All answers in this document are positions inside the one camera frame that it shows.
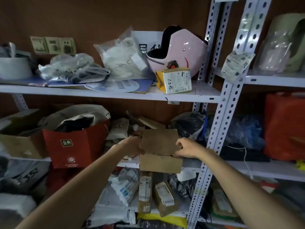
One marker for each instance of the flat brown labelled parcel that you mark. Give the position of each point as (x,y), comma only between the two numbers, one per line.
(222,202)

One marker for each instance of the white soft bundle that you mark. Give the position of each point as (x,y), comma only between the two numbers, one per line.
(16,205)

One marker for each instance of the pink helmet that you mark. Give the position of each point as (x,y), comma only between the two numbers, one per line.
(181,52)

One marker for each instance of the black flat cloth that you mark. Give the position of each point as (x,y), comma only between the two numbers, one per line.
(243,153)

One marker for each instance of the person's right hand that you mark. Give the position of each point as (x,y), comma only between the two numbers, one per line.
(190,149)

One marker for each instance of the yellow parcel white label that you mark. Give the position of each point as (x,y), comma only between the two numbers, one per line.
(177,82)

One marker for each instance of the grey crumpled paper bag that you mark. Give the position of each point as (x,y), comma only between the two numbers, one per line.
(71,114)

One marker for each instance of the clear bag white contents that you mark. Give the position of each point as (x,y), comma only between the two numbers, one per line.
(119,59)

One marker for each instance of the white blue labelled plastic parcel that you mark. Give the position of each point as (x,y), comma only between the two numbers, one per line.
(125,186)

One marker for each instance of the white labelled hanging packet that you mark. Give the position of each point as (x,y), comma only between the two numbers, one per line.
(236,65)

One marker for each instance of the pale green wrapped helmet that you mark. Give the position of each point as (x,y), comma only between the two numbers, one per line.
(281,45)

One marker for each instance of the person's right forearm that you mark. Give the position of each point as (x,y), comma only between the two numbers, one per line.
(238,188)

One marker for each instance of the white plastic mailer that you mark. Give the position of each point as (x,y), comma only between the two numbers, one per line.
(109,215)

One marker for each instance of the black plastic bag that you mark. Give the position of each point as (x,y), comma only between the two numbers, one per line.
(188,124)

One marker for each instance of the grey round tub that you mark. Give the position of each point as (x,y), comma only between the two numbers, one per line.
(14,67)

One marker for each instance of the wide brown labelled parcel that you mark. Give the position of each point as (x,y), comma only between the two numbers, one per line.
(165,197)

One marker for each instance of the person's left hand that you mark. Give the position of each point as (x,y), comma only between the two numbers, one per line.
(131,146)

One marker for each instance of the blue plastic bag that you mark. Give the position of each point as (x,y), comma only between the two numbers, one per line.
(245,133)

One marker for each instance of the orange red bag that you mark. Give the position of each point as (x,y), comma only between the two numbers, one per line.
(283,126)

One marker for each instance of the crumpled clear plastic bag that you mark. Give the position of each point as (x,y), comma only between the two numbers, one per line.
(69,67)

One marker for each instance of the beige wall socket panel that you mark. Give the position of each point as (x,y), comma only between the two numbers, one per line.
(53,45)

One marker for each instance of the grey printed mailer bag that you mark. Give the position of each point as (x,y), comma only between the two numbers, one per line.
(26,175)

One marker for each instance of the white paper pouch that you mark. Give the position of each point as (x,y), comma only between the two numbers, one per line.
(118,128)

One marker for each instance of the worn cardboard box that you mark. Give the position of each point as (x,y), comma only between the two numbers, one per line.
(21,143)

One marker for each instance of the person's left forearm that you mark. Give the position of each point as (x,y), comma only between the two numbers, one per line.
(71,195)

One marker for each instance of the slim brown labelled parcel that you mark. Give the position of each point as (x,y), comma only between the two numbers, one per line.
(145,190)

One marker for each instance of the blue white printed board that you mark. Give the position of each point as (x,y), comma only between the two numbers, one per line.
(119,85)

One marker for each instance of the yellow plastic mailer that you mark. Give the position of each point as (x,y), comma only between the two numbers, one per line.
(164,219)

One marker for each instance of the white paper sign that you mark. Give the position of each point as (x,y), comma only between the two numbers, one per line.
(147,38)

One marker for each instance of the white perforated metal shelf rack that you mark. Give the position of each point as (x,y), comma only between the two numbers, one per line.
(95,93)
(274,81)

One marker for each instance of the red paper bag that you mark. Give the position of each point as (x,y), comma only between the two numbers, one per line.
(76,147)

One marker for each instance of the plain brown cardboard box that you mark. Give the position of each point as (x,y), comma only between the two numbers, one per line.
(159,140)

